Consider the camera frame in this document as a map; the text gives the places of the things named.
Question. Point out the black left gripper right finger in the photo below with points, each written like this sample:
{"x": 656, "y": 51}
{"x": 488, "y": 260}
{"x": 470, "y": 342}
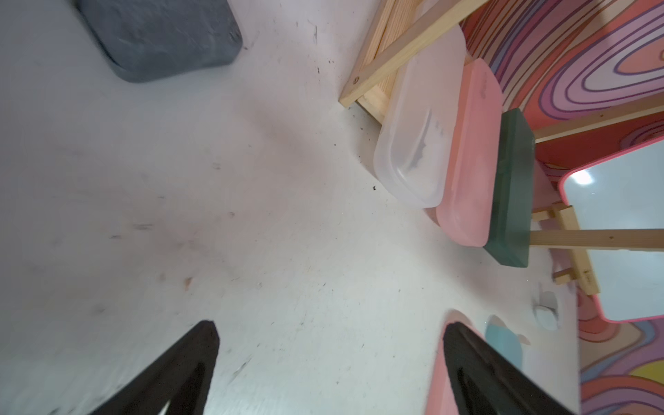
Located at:
{"x": 483, "y": 382}

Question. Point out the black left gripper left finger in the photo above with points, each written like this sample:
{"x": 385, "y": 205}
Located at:
{"x": 177, "y": 382}

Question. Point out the clear frosted pencil case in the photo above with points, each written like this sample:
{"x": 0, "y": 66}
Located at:
{"x": 414, "y": 146}

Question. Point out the dark green pencil case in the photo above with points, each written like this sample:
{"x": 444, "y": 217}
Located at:
{"x": 510, "y": 222}

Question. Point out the teal pencil case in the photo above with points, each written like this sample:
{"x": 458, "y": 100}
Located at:
{"x": 504, "y": 341}

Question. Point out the wooden shelf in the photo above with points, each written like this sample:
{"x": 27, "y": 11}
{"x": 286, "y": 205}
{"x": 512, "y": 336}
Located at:
{"x": 394, "y": 37}

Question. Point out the white clip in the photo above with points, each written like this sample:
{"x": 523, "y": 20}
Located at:
{"x": 546, "y": 311}

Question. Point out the wooden board easel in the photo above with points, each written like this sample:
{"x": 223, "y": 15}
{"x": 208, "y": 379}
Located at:
{"x": 570, "y": 236}

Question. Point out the grey textured case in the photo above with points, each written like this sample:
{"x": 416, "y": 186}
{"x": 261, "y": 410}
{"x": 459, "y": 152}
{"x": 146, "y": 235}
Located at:
{"x": 147, "y": 41}

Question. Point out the white board pink frame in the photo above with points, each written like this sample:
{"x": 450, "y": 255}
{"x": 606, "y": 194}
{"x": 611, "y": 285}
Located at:
{"x": 622, "y": 191}

